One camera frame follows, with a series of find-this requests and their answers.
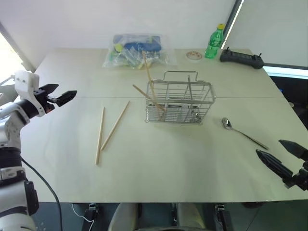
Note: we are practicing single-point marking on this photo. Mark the pale rounded robot leg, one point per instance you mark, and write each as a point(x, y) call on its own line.
point(191, 216)
point(124, 216)

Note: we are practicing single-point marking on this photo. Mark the white window frame bar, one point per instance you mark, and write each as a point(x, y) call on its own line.
point(234, 21)

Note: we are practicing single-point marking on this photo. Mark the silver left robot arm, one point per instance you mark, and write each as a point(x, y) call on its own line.
point(9, 125)

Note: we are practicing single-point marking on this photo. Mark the grey window frame bar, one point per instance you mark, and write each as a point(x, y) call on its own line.
point(16, 45)

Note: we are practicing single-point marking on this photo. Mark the wooden chopstick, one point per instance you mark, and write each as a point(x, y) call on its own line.
point(115, 125)
point(140, 91)
point(147, 69)
point(100, 136)

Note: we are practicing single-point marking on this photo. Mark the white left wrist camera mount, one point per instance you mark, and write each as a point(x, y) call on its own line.
point(25, 80)

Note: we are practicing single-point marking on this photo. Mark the clear plastic bag of items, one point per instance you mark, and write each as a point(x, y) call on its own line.
point(137, 51)

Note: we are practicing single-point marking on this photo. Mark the small round white dish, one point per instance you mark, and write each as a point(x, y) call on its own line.
point(193, 55)

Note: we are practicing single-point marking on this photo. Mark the green plastic bottle yellow cap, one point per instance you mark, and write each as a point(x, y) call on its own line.
point(214, 44)

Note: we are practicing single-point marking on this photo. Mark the metal spoon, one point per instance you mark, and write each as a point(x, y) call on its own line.
point(226, 123)

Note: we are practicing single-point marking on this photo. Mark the black table clamp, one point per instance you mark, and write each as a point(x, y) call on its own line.
point(223, 216)
point(91, 213)

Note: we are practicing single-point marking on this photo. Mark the black remote controller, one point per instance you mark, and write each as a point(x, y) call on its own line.
point(240, 58)

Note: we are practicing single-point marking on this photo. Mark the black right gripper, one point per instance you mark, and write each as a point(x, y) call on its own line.
point(300, 179)

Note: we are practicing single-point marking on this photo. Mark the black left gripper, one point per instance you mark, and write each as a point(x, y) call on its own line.
point(44, 101)

